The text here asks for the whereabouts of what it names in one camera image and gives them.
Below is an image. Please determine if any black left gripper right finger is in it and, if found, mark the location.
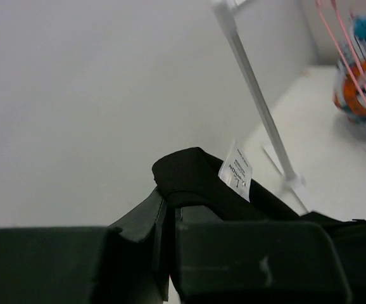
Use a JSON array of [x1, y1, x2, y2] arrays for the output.
[[174, 207, 351, 303]]

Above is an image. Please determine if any white clothes rack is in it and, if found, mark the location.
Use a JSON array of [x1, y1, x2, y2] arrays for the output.
[[211, 1, 312, 212]]

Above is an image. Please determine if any colourful patterned shirt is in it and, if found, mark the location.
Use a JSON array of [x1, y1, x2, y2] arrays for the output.
[[332, 9, 366, 127]]

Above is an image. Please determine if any black shirt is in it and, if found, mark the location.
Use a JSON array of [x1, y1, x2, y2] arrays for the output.
[[152, 147, 366, 303]]

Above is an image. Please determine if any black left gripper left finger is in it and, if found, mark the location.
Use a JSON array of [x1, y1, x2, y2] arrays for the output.
[[0, 190, 169, 303]]

